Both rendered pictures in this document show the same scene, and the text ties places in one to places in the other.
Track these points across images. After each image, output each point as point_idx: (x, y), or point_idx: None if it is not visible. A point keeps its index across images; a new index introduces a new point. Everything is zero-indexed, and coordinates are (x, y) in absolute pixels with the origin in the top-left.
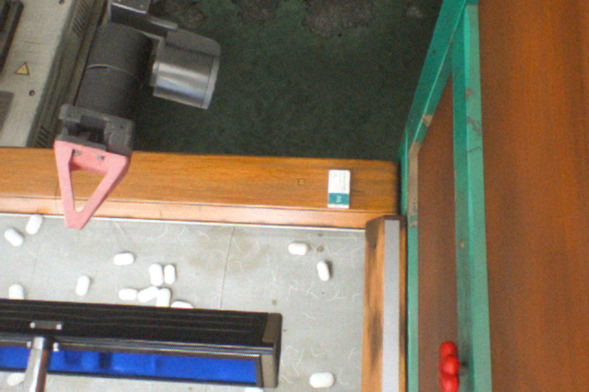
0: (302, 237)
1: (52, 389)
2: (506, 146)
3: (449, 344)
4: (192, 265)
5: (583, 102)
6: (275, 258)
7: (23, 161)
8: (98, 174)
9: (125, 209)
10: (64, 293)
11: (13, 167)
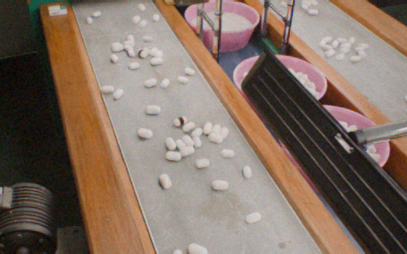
0: (83, 22)
1: (188, 63)
2: None
3: None
4: (108, 43)
5: None
6: (95, 26)
7: (69, 98)
8: (69, 71)
9: (87, 63)
10: (141, 73)
11: (74, 100)
